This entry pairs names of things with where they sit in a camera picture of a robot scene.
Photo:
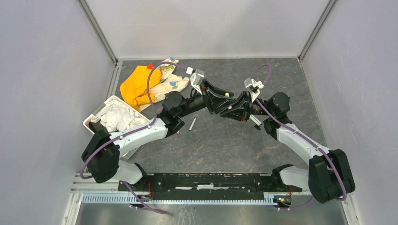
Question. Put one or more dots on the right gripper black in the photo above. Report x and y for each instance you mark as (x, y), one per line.
(242, 114)

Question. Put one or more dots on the white laundry basket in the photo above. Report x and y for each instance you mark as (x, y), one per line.
(85, 122)

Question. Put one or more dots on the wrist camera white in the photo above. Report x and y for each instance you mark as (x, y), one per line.
(196, 80)
(254, 87)

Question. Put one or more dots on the black garment in basket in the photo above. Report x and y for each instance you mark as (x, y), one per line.
(95, 126)

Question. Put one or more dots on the yellow orange cloth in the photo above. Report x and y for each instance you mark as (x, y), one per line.
(134, 88)

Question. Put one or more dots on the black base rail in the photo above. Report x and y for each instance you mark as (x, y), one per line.
(211, 186)

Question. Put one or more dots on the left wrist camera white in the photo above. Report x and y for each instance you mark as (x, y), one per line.
(196, 80)

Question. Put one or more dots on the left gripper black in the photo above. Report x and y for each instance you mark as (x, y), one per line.
(209, 91)

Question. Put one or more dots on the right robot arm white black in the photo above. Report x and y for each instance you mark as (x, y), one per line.
(328, 175)

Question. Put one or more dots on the cream patterned cloth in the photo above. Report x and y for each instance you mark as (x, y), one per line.
(167, 83)

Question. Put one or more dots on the white cloth in basket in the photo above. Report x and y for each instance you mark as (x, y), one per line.
(116, 116)

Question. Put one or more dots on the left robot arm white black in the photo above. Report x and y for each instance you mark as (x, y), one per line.
(102, 156)

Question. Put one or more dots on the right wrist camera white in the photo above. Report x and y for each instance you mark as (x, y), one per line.
(254, 87)

